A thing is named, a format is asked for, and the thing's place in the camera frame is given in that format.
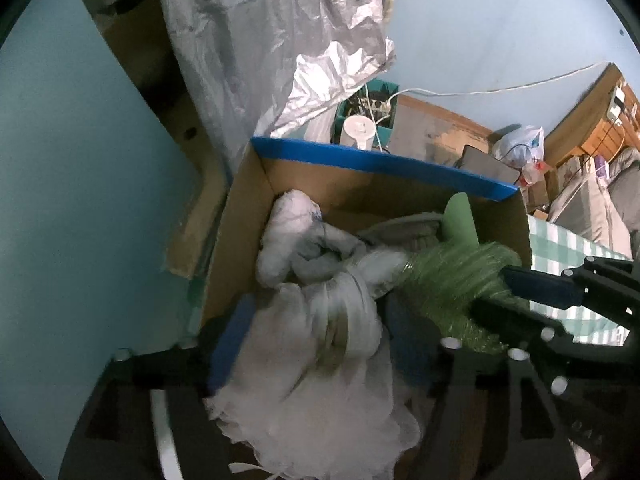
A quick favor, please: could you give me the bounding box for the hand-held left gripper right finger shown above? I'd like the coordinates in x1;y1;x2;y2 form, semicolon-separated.
385;296;576;480

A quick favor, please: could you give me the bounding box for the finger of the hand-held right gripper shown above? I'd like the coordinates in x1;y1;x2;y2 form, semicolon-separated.
470;297;581;358
500;255;640;323

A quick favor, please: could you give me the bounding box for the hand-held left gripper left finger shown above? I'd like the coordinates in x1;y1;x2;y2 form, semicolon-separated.
57;294;258;480

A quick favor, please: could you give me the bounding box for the white mesh bath pouf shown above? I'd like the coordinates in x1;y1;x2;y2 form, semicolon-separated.
205;280;421;480

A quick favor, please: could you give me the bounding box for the green cloth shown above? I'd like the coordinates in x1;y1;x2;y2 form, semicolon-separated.
440;192;481;248

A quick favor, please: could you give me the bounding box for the blue cardboard box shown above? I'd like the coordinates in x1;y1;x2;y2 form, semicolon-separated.
200;136;533;480

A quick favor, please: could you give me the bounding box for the white sock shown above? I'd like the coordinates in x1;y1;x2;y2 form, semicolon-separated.
257;190;326;288

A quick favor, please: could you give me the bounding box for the green checkered tablecloth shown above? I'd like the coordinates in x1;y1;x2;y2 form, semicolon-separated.
527;212;640;346

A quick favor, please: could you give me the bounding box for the small cardboard box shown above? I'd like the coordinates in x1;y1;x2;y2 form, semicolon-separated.
522;170;561;216

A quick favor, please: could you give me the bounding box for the beige sofa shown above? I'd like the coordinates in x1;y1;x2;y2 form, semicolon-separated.
547;150;640;261

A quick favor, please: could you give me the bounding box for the clear plastic bottle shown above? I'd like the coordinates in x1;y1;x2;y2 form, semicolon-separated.
520;160;546;188

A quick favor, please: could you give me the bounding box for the grey plush towel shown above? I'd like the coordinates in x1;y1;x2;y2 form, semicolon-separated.
357;212;446;256

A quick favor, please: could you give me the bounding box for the white plastic bag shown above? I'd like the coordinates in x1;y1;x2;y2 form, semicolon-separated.
492;125;546;166

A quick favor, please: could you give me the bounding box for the wooden cabinet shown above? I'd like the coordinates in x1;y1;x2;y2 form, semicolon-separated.
545;62;640;161

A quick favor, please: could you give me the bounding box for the teal basket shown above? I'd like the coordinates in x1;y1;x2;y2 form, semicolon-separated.
332;80;401;148

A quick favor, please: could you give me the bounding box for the silver foil sheet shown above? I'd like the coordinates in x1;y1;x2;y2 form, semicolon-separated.
155;0;396;176

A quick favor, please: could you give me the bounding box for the white cable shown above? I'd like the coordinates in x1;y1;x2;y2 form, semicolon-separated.
390;62;608;98

